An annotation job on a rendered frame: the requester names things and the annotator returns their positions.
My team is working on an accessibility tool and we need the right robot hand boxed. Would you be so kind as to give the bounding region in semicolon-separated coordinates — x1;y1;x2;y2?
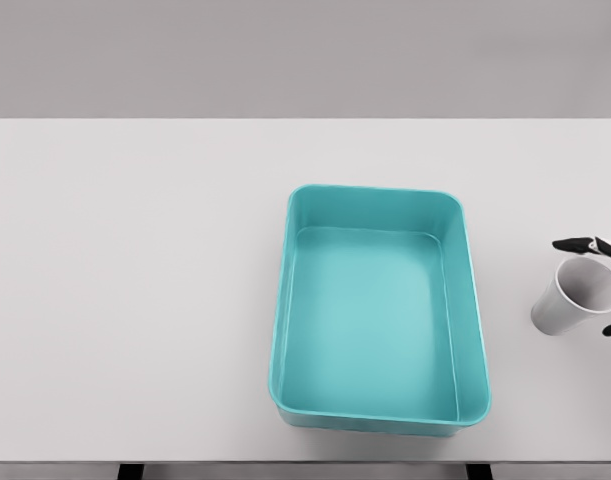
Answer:
551;235;611;338

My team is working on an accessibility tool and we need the white paper cup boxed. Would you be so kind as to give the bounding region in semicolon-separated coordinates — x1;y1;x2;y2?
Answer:
530;256;611;338

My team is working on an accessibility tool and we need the teal plastic basket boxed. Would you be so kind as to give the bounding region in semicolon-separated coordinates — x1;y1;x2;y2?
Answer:
266;183;493;440

